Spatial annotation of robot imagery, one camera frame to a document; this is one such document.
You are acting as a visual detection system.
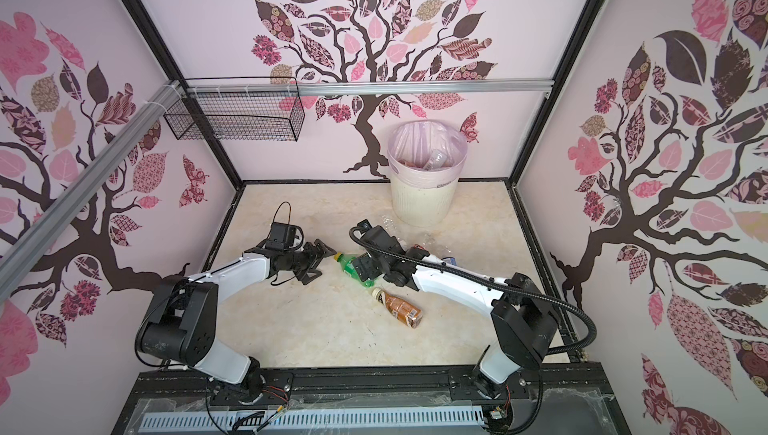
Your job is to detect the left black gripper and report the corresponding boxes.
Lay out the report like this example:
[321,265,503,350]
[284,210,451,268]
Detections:
[284,238,336,285]

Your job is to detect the green soda bottle yellow cap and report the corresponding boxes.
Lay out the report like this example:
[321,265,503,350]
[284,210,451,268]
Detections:
[333,252,374,288]

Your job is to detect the brown coffee bottle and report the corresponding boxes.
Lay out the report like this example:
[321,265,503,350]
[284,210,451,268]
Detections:
[398,159,423,169]
[371,287,423,329]

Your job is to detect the clear bottle red cap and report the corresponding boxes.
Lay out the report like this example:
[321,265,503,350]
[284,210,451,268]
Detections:
[423,149,450,171]

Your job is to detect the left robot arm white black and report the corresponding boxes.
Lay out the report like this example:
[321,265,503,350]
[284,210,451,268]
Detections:
[134,239,336,390]

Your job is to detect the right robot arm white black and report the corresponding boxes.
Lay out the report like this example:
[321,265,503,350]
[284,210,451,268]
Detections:
[349,226,560,385]

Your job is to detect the white bin with purple liner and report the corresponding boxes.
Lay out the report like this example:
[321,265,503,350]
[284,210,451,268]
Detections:
[386,120,468,227]

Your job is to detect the clear crushed bottle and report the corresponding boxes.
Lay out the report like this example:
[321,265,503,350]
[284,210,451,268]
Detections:
[380,214,401,237]

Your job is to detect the small bottle red label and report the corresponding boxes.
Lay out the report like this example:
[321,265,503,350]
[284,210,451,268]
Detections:
[414,232,439,255]

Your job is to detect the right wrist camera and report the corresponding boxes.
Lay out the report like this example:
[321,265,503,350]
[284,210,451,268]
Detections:
[351,219,373,238]

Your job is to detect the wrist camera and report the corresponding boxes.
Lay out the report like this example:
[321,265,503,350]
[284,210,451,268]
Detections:
[264,222,304,251]
[351,219,373,238]

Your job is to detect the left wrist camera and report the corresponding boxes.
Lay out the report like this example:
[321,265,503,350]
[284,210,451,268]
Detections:
[264,222,304,251]

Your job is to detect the black wire basket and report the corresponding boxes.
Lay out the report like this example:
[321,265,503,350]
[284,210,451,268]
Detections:
[164,75,305,142]

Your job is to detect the aluminium rail back wall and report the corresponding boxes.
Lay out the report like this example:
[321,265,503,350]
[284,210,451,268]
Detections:
[186,78,554,96]

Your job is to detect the aluminium rail wall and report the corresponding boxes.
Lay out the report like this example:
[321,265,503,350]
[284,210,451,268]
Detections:
[1,80,183,300]
[186,78,554,96]

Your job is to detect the white slotted cable duct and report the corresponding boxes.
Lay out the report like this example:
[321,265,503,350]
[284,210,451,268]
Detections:
[134,406,485,434]

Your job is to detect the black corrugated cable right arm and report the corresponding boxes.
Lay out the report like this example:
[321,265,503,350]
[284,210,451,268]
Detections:
[349,220,599,357]

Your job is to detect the black base frame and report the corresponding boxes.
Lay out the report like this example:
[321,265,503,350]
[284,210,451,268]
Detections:
[111,362,630,434]

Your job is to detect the aluminium rail left wall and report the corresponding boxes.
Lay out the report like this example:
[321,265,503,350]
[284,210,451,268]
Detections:
[1,80,183,300]

